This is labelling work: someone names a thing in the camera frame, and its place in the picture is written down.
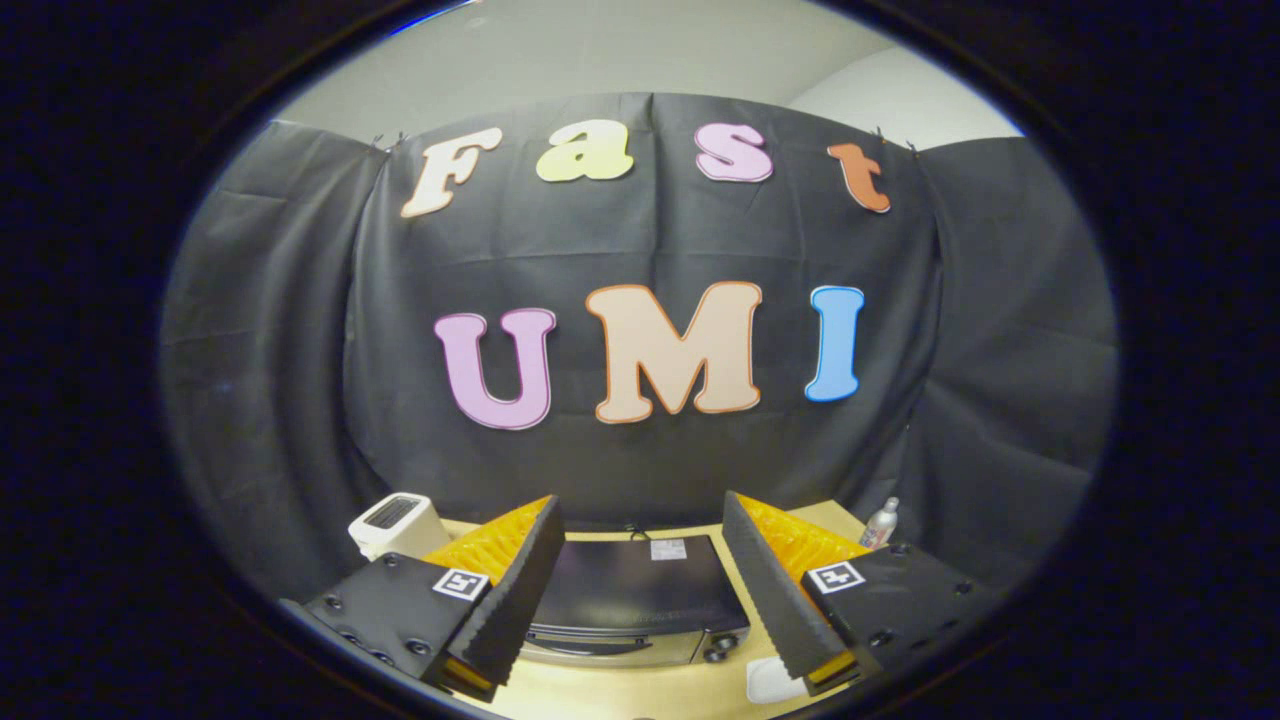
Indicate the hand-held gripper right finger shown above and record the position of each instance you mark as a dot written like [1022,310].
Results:
[775,600]

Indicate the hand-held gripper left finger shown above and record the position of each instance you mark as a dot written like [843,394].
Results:
[515,600]

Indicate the black toaster oven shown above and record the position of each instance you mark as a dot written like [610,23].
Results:
[630,585]

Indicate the white pop-up toaster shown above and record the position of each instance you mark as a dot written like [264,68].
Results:
[400,525]

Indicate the white square plate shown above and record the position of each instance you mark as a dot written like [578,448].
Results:
[768,682]

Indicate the pink and silver bottle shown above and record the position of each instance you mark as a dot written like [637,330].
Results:
[880,525]

